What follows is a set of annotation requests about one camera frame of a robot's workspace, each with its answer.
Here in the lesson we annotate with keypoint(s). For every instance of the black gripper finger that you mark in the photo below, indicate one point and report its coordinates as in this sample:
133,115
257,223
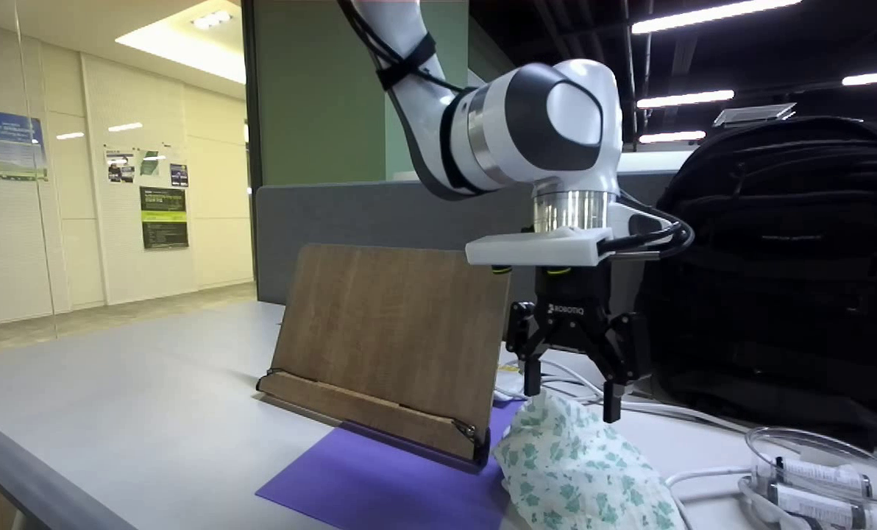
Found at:
613,392
529,368

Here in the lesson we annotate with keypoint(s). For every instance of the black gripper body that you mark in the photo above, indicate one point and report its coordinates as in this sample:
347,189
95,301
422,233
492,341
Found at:
573,298

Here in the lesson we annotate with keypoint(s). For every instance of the white towel with green print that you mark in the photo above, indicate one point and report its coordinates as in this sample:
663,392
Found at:
581,466

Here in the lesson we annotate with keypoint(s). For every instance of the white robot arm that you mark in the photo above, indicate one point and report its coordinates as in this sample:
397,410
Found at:
516,127

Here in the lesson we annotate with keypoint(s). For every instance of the brown wooden stand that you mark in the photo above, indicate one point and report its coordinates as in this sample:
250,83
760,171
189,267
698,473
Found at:
388,335

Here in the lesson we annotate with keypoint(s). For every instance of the long ceiling light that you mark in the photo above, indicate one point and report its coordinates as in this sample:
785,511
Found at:
684,99
874,77
712,14
672,137

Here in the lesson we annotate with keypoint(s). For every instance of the purple mat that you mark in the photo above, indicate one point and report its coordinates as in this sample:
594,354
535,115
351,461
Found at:
379,488

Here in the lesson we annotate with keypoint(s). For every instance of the grey partition panel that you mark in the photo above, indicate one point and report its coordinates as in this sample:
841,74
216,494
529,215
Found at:
379,215

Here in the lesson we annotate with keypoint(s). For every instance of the black backpack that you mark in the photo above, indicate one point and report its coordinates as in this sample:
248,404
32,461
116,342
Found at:
793,274

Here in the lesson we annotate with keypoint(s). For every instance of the white power strip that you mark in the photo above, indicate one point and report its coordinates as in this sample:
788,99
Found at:
831,505

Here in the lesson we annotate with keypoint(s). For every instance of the square ceiling light panel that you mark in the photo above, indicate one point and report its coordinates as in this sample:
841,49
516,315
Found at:
198,39

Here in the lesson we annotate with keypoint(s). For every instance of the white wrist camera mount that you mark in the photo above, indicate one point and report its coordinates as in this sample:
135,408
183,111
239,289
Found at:
535,248

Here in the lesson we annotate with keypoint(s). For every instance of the dark green wall poster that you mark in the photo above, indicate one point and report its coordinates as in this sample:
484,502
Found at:
163,220

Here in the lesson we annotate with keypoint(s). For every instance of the small wall notice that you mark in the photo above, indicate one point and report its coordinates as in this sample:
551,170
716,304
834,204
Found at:
151,162
117,165
176,176

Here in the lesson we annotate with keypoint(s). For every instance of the blue and white wall poster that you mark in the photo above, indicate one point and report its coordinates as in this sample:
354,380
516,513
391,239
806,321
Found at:
8,145

